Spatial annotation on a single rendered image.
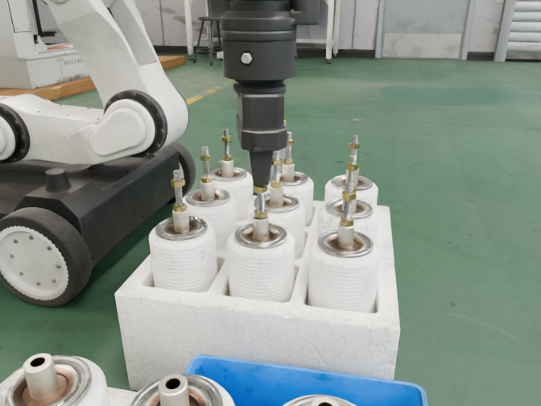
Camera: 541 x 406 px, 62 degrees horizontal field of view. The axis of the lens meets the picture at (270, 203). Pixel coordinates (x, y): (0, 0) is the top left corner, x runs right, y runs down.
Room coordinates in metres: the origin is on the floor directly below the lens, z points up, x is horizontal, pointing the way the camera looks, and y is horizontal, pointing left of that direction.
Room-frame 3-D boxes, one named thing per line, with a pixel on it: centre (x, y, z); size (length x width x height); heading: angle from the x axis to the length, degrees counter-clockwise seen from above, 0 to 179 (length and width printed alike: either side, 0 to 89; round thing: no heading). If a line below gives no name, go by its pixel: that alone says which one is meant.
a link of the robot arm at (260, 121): (0.57, 0.02, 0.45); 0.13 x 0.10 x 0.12; 8
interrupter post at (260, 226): (0.57, 0.01, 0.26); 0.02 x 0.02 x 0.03
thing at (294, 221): (0.69, -0.01, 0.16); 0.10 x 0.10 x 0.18
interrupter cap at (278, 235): (0.57, 0.01, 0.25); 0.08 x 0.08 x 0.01
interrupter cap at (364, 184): (0.78, -0.15, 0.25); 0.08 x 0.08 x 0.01
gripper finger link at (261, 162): (0.56, 0.01, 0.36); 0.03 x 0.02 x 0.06; 98
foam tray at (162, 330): (0.69, -0.01, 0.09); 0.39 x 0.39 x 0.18; 78
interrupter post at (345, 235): (0.55, -0.10, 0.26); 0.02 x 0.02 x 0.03
